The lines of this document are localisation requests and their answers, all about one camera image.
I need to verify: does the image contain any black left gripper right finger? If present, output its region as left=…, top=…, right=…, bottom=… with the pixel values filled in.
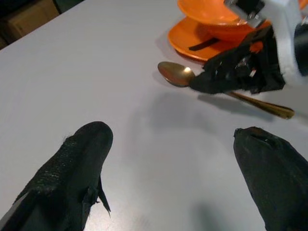
left=232, top=126, right=308, bottom=231

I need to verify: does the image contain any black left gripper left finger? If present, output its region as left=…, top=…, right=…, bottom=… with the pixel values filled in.
left=0, top=121, right=114, bottom=231

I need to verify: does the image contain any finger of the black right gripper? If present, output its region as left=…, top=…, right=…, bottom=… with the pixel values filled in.
left=188, top=37, right=221, bottom=52
left=189, top=47, right=251, bottom=94

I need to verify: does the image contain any orange bowl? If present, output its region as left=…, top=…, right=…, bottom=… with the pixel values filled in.
left=177, top=0, right=251, bottom=43

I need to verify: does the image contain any gold spoon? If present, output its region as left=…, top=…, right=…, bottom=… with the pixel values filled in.
left=157, top=61, right=295, bottom=120

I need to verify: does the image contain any orange plate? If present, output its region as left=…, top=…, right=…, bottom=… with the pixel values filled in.
left=167, top=16, right=272, bottom=64

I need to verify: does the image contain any large cardboard box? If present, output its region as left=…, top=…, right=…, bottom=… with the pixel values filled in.
left=0, top=0, right=60, bottom=49

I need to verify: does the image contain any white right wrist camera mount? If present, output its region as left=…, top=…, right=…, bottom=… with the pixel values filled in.
left=223, top=0, right=308, bottom=85

